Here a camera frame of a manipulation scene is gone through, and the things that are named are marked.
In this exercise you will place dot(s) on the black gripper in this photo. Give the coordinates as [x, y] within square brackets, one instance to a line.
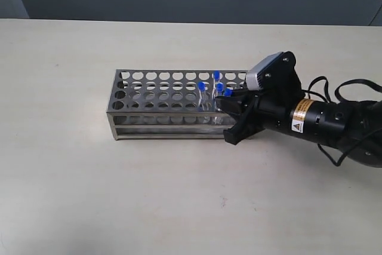
[269, 108]

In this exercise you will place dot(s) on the stainless steel test tube rack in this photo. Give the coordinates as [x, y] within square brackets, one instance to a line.
[162, 104]

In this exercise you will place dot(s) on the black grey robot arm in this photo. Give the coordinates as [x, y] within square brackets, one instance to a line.
[352, 127]

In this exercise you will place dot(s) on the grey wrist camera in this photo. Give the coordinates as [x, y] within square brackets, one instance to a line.
[252, 78]

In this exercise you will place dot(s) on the blue capped test tube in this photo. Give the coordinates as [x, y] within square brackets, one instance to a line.
[219, 89]
[203, 97]
[219, 119]
[216, 80]

